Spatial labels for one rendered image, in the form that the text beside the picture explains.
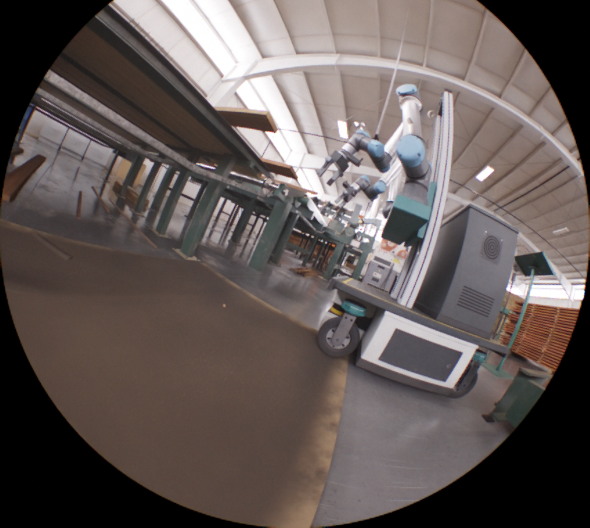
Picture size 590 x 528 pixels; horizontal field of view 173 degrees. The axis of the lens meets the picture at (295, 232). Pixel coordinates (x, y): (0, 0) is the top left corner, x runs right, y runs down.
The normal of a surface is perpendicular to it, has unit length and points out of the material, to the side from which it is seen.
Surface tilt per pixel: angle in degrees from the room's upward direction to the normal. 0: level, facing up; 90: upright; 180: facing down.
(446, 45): 176
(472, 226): 90
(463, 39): 172
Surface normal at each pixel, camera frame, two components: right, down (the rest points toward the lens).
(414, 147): -0.69, -0.20
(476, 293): -0.33, -0.20
